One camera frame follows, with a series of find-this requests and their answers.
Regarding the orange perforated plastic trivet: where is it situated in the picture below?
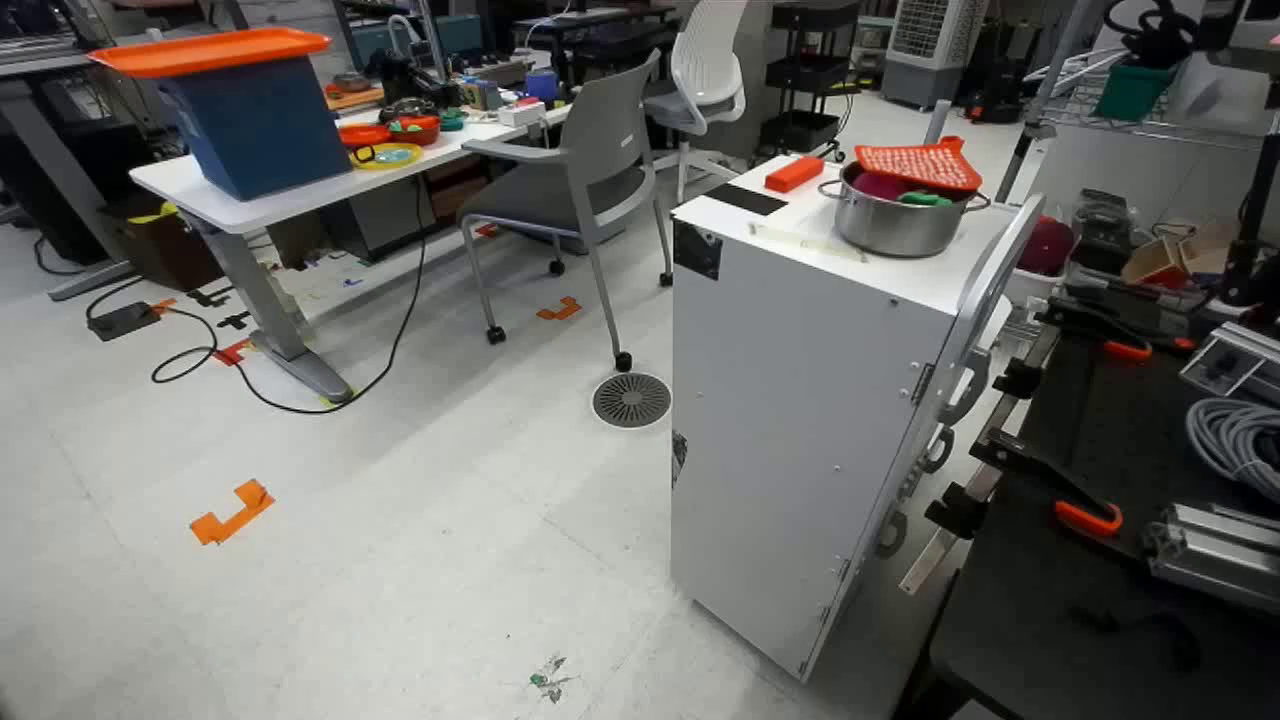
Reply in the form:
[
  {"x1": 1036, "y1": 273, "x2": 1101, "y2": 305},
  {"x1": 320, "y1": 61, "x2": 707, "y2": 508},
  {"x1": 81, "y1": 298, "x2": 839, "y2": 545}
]
[{"x1": 853, "y1": 133, "x2": 987, "y2": 201}]

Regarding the white toy kitchen cabinet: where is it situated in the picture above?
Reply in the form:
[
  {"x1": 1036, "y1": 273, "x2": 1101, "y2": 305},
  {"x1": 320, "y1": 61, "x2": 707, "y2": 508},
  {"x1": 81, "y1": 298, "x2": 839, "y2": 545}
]
[{"x1": 666, "y1": 133, "x2": 1051, "y2": 687}]

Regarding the steel cooking pot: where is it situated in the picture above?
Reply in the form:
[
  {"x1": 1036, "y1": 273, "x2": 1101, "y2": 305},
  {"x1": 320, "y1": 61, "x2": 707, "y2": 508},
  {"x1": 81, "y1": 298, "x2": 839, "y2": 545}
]
[{"x1": 816, "y1": 156, "x2": 995, "y2": 262}]

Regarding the black flat rectangular plate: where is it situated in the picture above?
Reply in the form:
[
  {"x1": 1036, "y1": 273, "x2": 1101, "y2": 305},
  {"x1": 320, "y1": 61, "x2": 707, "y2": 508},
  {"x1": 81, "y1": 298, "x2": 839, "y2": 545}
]
[{"x1": 702, "y1": 179, "x2": 786, "y2": 220}]

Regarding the grey office chair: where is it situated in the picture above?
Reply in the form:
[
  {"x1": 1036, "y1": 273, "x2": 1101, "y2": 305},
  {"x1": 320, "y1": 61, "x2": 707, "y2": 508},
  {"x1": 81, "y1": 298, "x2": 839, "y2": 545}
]
[{"x1": 457, "y1": 49, "x2": 676, "y2": 377}]

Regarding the brown cardboard box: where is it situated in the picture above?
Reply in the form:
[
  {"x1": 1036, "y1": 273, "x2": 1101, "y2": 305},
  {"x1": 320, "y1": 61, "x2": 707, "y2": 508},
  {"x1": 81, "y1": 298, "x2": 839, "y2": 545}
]
[{"x1": 423, "y1": 159, "x2": 495, "y2": 224}]

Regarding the white office chair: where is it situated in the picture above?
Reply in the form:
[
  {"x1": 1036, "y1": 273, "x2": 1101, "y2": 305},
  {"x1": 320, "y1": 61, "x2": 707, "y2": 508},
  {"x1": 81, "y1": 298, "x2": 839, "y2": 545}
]
[{"x1": 649, "y1": 0, "x2": 753, "y2": 205}]

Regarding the black equipment case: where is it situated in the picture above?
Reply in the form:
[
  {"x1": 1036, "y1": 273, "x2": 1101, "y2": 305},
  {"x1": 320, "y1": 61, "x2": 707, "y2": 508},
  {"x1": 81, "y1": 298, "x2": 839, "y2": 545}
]
[{"x1": 513, "y1": 4, "x2": 682, "y2": 92}]

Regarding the red plastic bowl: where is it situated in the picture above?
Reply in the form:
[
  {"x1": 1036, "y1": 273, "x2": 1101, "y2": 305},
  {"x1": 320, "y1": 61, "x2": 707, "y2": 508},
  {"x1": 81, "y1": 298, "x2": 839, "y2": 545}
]
[{"x1": 384, "y1": 112, "x2": 445, "y2": 149}]

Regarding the yellow green plate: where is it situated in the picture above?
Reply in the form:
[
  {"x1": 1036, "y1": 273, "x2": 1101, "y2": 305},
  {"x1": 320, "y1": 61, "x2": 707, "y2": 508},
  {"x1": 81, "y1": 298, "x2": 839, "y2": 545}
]
[{"x1": 347, "y1": 140, "x2": 426, "y2": 175}]

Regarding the black clamp knob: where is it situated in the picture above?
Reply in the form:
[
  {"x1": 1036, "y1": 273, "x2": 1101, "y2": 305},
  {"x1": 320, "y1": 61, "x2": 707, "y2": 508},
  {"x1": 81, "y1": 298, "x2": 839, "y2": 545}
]
[
  {"x1": 923, "y1": 479, "x2": 990, "y2": 542},
  {"x1": 990, "y1": 356, "x2": 1046, "y2": 401}
]

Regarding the orange plastic tray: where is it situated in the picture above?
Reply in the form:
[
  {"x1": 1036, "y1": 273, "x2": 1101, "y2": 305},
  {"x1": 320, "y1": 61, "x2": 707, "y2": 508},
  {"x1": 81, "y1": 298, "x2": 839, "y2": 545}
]
[{"x1": 332, "y1": 119, "x2": 397, "y2": 152}]

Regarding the black shelf cart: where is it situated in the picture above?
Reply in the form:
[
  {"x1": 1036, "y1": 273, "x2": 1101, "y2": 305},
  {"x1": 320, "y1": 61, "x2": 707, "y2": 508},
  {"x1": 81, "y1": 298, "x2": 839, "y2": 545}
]
[{"x1": 754, "y1": 0, "x2": 863, "y2": 159}]

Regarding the maroon round object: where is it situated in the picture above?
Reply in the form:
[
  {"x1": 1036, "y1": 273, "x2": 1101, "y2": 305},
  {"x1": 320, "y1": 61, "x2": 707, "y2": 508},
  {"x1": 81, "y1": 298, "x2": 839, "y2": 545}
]
[{"x1": 1015, "y1": 213, "x2": 1080, "y2": 282}]

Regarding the white air cooler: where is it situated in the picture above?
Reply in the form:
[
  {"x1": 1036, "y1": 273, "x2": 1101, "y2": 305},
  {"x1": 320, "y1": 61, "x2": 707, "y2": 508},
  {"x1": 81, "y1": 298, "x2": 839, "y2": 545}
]
[{"x1": 880, "y1": 0, "x2": 990, "y2": 112}]

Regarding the blue storage bin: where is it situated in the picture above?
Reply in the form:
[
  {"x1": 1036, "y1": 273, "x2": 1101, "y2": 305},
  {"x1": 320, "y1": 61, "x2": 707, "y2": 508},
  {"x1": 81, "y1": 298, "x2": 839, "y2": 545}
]
[{"x1": 157, "y1": 51, "x2": 353, "y2": 205}]

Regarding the orange L-shaped floor tape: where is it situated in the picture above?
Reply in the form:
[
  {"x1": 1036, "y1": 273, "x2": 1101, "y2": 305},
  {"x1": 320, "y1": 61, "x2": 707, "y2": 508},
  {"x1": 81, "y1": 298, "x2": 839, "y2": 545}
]
[{"x1": 187, "y1": 478, "x2": 281, "y2": 548}]

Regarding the brown storage box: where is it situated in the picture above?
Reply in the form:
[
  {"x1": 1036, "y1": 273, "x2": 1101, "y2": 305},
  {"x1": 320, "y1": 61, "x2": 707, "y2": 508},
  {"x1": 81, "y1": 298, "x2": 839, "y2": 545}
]
[{"x1": 111, "y1": 205, "x2": 222, "y2": 291}]

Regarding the white desk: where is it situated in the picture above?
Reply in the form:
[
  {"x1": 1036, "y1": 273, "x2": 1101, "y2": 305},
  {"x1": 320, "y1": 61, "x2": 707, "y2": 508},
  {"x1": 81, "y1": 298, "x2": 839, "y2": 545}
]
[{"x1": 127, "y1": 98, "x2": 577, "y2": 410}]

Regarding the black perforated work table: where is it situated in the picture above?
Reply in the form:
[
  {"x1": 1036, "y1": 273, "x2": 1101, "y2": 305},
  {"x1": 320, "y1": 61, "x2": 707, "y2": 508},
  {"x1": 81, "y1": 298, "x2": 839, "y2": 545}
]
[{"x1": 892, "y1": 286, "x2": 1280, "y2": 720}]

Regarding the black power adapter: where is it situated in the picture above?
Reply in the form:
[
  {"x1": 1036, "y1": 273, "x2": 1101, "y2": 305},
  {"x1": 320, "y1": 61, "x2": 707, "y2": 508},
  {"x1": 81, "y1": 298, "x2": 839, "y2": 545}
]
[{"x1": 84, "y1": 298, "x2": 163, "y2": 344}]

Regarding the orange bin lid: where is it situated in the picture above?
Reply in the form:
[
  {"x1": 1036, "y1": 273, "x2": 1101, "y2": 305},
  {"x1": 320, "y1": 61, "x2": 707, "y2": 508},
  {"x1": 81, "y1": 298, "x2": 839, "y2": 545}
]
[{"x1": 89, "y1": 23, "x2": 335, "y2": 86}]

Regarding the green box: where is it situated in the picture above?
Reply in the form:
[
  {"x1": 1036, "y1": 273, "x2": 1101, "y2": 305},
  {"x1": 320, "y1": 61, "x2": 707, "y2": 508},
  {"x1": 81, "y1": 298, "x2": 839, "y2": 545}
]
[{"x1": 1092, "y1": 58, "x2": 1178, "y2": 127}]

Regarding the black stand pole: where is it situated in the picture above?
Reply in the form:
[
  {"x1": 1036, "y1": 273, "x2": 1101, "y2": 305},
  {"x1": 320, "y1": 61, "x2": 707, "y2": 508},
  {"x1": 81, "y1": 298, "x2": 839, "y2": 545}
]
[{"x1": 1214, "y1": 133, "x2": 1280, "y2": 307}]

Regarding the grey side desk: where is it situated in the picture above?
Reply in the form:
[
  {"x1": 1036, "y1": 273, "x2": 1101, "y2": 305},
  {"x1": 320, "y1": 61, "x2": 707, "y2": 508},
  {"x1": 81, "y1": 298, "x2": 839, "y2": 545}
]
[{"x1": 0, "y1": 38, "x2": 135, "y2": 305}]

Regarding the black floor cable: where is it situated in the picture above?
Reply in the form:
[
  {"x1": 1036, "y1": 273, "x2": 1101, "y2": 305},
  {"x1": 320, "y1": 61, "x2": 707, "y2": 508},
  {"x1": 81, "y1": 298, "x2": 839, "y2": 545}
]
[{"x1": 148, "y1": 175, "x2": 430, "y2": 422}]

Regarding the metal wire shelf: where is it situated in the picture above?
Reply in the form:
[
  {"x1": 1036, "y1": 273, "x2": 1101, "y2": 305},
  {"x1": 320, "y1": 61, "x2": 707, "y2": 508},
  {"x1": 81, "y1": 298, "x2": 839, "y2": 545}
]
[{"x1": 995, "y1": 0, "x2": 1280, "y2": 205}]

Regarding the grey cable bundle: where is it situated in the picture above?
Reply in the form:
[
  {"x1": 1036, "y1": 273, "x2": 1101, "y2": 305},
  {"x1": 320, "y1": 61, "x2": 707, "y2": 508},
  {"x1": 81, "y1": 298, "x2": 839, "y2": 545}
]
[{"x1": 1182, "y1": 391, "x2": 1280, "y2": 508}]

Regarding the black cable tangle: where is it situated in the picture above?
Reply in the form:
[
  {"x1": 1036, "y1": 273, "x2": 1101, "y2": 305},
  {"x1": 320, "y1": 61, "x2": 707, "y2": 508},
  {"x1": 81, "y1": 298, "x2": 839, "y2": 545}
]
[{"x1": 1101, "y1": 0, "x2": 1205, "y2": 73}]

